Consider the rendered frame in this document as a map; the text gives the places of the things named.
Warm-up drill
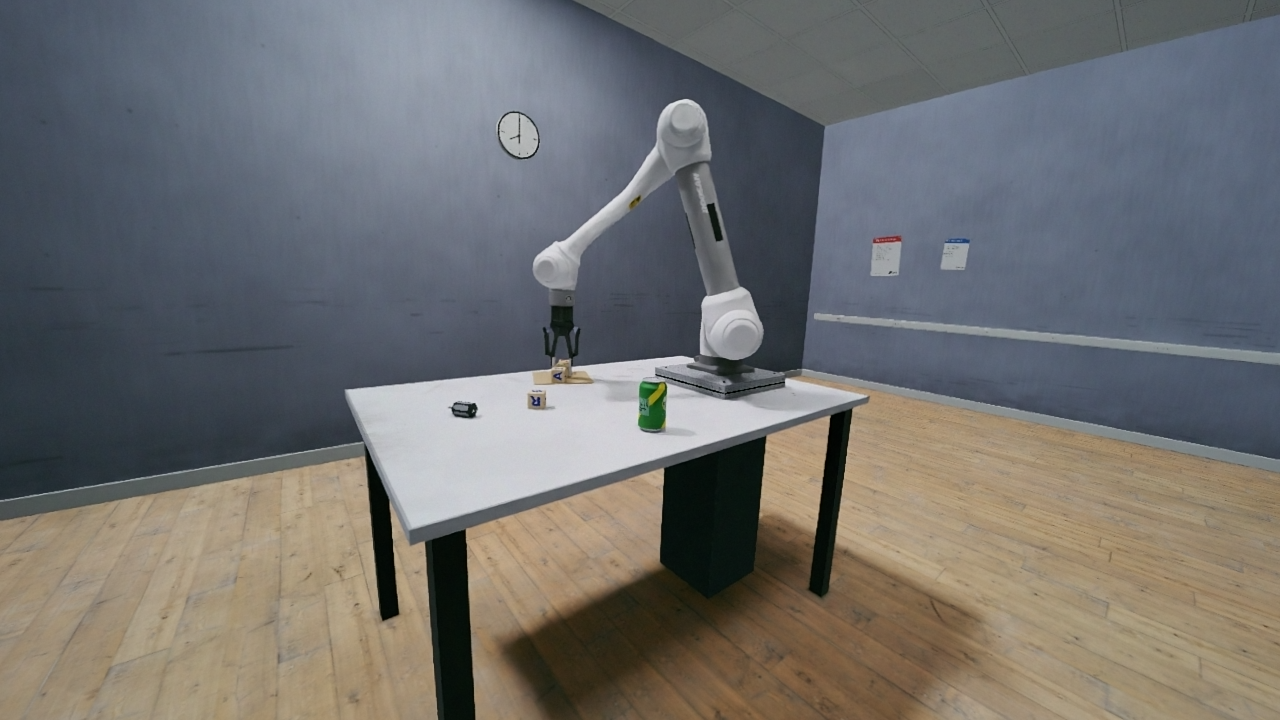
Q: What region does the tan flat mat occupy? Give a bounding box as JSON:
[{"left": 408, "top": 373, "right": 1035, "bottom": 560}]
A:
[{"left": 532, "top": 372, "right": 594, "bottom": 386}]

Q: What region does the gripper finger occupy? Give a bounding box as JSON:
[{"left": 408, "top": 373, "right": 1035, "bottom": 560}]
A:
[
  {"left": 563, "top": 325, "right": 581, "bottom": 375},
  {"left": 543, "top": 325, "right": 561, "bottom": 368}
]

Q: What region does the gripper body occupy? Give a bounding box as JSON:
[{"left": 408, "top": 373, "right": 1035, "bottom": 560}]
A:
[{"left": 550, "top": 306, "right": 573, "bottom": 336}]

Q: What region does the green and yellow drink can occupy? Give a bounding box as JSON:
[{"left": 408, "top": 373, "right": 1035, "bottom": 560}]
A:
[{"left": 637, "top": 377, "right": 668, "bottom": 432}]

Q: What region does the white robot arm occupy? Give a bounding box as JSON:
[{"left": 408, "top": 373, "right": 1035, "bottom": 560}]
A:
[{"left": 532, "top": 99, "right": 763, "bottom": 375}]

